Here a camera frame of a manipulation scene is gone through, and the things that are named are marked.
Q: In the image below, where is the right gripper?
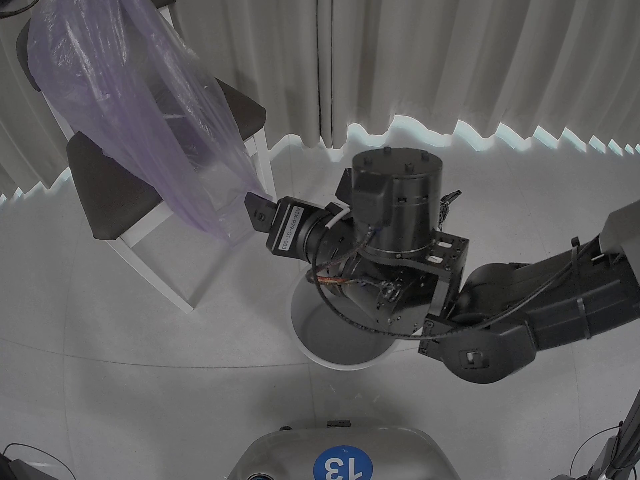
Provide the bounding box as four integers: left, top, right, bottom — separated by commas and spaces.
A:
244, 192, 354, 269

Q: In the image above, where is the purple plastic bag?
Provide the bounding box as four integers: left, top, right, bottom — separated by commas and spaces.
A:
27, 0, 268, 245

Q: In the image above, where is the black plastic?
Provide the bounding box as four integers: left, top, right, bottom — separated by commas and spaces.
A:
437, 189, 462, 229

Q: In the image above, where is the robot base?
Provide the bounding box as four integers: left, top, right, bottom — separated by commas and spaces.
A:
227, 418, 461, 480

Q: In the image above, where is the white trash bin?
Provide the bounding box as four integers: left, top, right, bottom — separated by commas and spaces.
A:
289, 265, 401, 371

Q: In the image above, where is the white chair with dark seat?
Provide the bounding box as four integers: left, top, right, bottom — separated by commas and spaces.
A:
15, 0, 277, 314

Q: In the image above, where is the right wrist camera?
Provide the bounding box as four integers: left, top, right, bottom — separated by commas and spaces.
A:
334, 168, 396, 229

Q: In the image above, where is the black cable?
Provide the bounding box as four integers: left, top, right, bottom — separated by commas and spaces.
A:
0, 442, 77, 480
310, 225, 608, 341
571, 428, 623, 480

